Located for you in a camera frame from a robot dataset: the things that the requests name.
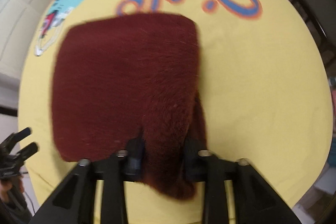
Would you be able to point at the dark red knit sweater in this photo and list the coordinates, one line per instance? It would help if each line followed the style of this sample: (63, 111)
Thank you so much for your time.
(132, 76)

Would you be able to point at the yellow dinosaur print bedsheet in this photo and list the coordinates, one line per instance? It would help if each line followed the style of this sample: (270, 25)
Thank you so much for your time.
(263, 86)

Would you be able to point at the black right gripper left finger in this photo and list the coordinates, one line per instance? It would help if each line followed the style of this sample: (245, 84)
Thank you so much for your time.
(73, 200)

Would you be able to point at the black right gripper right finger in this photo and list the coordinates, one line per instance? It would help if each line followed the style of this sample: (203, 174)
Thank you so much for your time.
(255, 201)

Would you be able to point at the white wardrobe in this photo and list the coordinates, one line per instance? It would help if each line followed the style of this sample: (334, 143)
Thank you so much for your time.
(19, 20)

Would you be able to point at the person's left hand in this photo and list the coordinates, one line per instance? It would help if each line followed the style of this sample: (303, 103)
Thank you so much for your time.
(6, 186)

